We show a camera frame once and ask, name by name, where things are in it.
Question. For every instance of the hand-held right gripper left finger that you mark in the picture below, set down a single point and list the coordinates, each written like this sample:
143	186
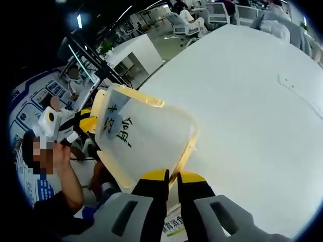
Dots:
151	201

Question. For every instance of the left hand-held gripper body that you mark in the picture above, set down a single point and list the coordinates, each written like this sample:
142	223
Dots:
50	123

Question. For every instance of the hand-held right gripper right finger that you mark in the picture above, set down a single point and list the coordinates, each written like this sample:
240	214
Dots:
194	206

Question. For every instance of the white medicine box yellow stripe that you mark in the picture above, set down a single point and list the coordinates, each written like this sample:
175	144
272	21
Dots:
174	225

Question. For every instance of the clear lid with yellow clips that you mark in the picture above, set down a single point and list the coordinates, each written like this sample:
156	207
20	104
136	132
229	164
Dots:
151	141

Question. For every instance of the person's left hand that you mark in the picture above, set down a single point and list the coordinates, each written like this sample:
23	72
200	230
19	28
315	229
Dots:
64	155

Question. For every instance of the computer monitor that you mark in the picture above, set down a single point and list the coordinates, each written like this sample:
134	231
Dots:
83	63

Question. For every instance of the potted plant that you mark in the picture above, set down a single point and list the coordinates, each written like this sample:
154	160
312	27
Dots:
106	48

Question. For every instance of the white cabinet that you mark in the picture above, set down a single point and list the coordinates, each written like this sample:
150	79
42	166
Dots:
141	50

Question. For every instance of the person's black shirt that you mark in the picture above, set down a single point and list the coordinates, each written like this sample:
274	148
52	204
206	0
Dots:
55	214

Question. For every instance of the white office chair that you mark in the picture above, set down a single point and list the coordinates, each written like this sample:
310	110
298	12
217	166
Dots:
181	29

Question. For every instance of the chair with grey jacket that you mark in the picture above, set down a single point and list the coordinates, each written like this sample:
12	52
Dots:
277	27

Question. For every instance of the blue white wall poster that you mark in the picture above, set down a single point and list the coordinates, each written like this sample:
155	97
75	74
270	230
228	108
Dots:
32	100

